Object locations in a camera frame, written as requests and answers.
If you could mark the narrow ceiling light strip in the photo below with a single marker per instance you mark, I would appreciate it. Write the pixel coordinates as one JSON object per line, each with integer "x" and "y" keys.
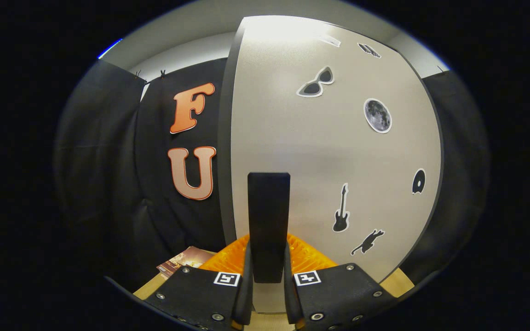
{"x": 110, "y": 48}

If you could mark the brown cover book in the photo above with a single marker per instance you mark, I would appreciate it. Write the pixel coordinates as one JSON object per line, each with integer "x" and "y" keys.
{"x": 184, "y": 262}

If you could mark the grey shoe cabinet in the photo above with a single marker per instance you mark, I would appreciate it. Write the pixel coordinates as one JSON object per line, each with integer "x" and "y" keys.
{"x": 224, "y": 138}

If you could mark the black backdrop cloth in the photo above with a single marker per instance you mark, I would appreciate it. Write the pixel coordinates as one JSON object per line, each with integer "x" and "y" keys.
{"x": 108, "y": 184}

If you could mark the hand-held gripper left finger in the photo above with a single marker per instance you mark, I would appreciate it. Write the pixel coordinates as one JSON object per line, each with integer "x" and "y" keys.
{"x": 244, "y": 294}

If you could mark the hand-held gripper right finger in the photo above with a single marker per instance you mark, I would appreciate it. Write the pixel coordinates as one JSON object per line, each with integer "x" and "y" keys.
{"x": 291, "y": 294}

